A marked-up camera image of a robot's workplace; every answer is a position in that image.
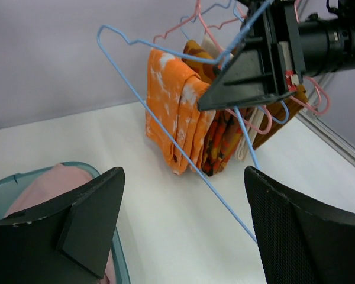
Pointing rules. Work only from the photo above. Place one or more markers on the pink trousers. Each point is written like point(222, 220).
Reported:
point(52, 183)

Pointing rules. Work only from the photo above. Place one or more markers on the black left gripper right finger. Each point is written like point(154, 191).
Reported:
point(300, 239)

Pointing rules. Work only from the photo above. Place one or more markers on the teal plastic basket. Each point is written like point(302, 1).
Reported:
point(77, 207)

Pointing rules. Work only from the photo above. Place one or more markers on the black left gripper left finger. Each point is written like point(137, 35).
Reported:
point(59, 230)

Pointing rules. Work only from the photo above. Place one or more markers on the aluminium right frame strut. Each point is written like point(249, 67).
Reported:
point(328, 135)

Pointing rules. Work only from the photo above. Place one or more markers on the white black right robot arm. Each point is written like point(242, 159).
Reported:
point(328, 45)

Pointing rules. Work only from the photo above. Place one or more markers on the orange brown patterned trousers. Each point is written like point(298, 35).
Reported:
point(225, 133)

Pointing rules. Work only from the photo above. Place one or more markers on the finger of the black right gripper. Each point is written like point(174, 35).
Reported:
point(234, 86)

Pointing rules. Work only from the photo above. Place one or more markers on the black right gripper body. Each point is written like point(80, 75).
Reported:
point(274, 36)

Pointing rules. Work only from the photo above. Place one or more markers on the orange white tie-dye trousers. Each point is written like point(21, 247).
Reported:
point(174, 122)

